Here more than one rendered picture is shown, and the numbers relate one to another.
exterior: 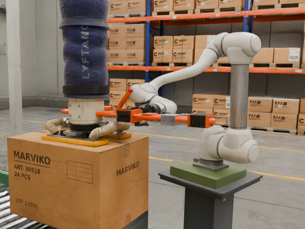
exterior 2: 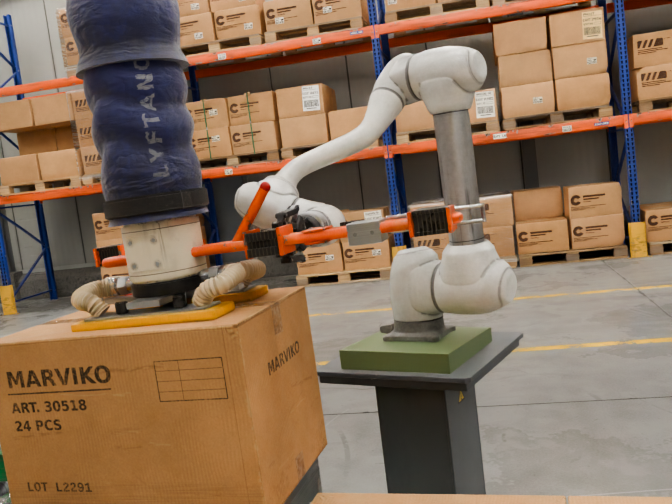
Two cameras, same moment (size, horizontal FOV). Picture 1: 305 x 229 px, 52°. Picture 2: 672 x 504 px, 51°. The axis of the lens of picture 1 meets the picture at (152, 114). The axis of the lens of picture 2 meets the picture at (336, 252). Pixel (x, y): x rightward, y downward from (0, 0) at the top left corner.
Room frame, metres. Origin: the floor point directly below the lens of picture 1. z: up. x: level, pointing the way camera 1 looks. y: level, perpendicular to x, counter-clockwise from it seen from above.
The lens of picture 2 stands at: (-0.07, 0.29, 1.32)
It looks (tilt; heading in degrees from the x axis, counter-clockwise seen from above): 6 degrees down; 348
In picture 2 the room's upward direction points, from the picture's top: 7 degrees counter-clockwise
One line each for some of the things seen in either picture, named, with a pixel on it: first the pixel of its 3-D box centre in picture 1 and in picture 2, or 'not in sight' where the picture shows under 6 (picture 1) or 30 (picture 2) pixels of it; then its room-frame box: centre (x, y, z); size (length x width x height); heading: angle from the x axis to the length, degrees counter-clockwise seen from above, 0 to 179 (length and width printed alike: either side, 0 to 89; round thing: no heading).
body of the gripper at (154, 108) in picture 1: (149, 112); (300, 232); (1.56, 0.02, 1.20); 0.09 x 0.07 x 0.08; 151
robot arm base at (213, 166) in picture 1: (208, 161); (413, 326); (2.02, -0.38, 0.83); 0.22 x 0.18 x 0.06; 49
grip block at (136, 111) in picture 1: (128, 115); (269, 241); (1.43, 0.11, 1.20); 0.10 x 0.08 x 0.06; 151
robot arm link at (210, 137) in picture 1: (213, 141); (418, 282); (2.00, -0.40, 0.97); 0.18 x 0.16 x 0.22; 38
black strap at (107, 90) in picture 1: (86, 89); (157, 203); (1.56, 0.33, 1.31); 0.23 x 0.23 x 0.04
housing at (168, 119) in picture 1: (170, 119); (367, 231); (1.32, -0.08, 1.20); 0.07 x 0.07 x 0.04; 61
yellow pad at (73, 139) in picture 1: (74, 136); (151, 310); (1.47, 0.37, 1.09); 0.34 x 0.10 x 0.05; 61
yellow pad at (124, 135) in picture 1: (99, 130); (193, 293); (1.63, 0.28, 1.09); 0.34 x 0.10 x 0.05; 61
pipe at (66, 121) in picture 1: (87, 125); (170, 283); (1.55, 0.32, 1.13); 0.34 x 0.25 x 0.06; 61
